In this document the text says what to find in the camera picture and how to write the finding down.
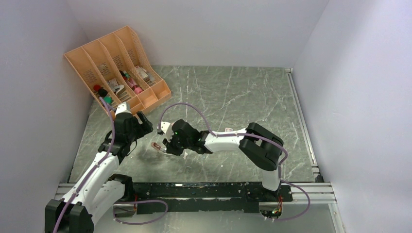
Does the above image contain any grey white stapler in organizer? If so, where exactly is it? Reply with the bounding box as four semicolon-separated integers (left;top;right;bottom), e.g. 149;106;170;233
114;85;125;96

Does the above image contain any peach plastic file organizer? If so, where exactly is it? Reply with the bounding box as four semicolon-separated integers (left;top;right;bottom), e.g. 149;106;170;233
64;26;172;114

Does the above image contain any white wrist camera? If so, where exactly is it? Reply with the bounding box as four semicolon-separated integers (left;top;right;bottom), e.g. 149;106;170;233
157;121;173;135
115;102;132;116

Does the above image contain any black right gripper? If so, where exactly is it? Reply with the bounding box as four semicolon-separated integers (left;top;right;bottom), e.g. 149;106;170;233
163;131;192;156

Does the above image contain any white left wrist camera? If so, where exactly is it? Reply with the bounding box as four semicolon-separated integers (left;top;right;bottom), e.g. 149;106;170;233
115;102;132;116

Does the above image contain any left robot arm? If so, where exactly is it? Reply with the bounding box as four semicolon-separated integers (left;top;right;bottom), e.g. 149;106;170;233
44;110;153;233

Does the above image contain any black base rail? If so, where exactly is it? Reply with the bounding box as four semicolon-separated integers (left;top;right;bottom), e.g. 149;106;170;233
114;182;293;217

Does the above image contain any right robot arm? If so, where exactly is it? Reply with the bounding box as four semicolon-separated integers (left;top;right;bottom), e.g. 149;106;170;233
157;119;287;201

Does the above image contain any red round stamp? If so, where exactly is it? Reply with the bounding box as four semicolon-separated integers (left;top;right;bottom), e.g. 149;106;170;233
93;84;101;92

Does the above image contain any green stamp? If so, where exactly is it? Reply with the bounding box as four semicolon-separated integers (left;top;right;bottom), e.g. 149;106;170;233
103;96;113;105

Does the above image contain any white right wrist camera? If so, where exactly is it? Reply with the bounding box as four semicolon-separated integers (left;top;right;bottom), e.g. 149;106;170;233
157;121;173;135

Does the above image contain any black round stamp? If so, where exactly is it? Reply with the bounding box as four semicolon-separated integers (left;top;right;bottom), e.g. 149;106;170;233
97;88;108;98

